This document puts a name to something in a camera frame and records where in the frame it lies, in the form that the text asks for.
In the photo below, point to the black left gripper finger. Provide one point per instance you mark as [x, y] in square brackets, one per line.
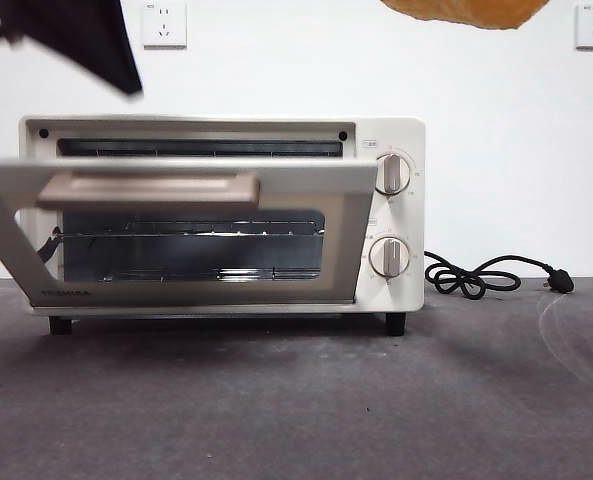
[51, 35]
[101, 30]

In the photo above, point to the yellow corn cob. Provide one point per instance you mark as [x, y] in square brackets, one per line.
[466, 12]

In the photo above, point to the cream Toshiba toaster oven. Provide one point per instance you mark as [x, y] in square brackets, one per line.
[396, 130]

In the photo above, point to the cream oven knob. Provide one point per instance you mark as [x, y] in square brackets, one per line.
[390, 257]
[393, 175]

